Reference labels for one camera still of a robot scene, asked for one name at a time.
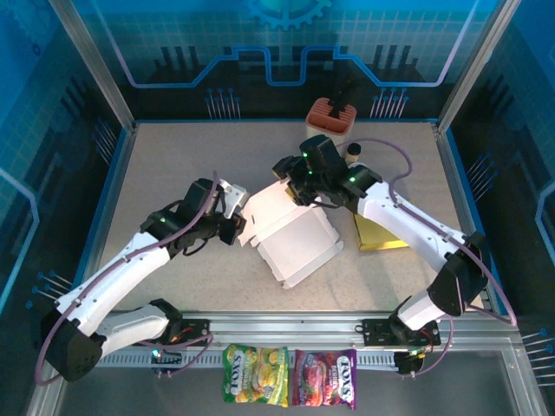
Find purple Fox's candy bag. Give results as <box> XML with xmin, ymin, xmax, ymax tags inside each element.
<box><xmin>291</xmin><ymin>348</ymin><xmax>358</xmax><ymax>411</ymax></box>

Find beige knife block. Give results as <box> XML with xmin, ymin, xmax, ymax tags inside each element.
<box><xmin>304</xmin><ymin>97</ymin><xmax>358</xmax><ymax>151</ymax></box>

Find black control board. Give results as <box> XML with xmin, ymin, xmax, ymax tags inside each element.
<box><xmin>149</xmin><ymin>346</ymin><xmax>184</xmax><ymax>377</ymax></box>
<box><xmin>393</xmin><ymin>348</ymin><xmax>428</xmax><ymax>378</ymax></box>

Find green candy bag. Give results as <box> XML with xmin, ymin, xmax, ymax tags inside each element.
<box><xmin>222</xmin><ymin>343</ymin><xmax>291</xmax><ymax>408</ymax></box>

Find aluminium frame post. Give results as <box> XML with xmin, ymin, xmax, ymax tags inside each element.
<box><xmin>47</xmin><ymin>0</ymin><xmax>139</xmax><ymax>131</ymax></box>
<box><xmin>435</xmin><ymin>0</ymin><xmax>520</xmax><ymax>131</ymax></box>

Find black knife handle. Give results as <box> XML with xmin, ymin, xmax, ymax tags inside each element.
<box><xmin>331</xmin><ymin>77</ymin><xmax>361</xmax><ymax>119</ymax></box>

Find yellow paper box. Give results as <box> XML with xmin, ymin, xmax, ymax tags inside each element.
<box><xmin>351</xmin><ymin>198</ymin><xmax>411</xmax><ymax>252</ymax></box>

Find slotted cable tray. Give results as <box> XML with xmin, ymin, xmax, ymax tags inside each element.
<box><xmin>95</xmin><ymin>349</ymin><xmax>420</xmax><ymax>369</ymax></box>

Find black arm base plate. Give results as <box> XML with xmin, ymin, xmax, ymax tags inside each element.
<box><xmin>361</xmin><ymin>318</ymin><xmax>442</xmax><ymax>348</ymax></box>
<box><xmin>147</xmin><ymin>318</ymin><xmax>214</xmax><ymax>348</ymax></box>

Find aluminium mounting rail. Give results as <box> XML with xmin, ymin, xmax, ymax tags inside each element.
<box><xmin>54</xmin><ymin>309</ymin><xmax>519</xmax><ymax>348</ymax></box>

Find white paper box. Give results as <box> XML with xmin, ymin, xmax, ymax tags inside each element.
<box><xmin>237</xmin><ymin>181</ymin><xmax>343</xmax><ymax>290</ymax></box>

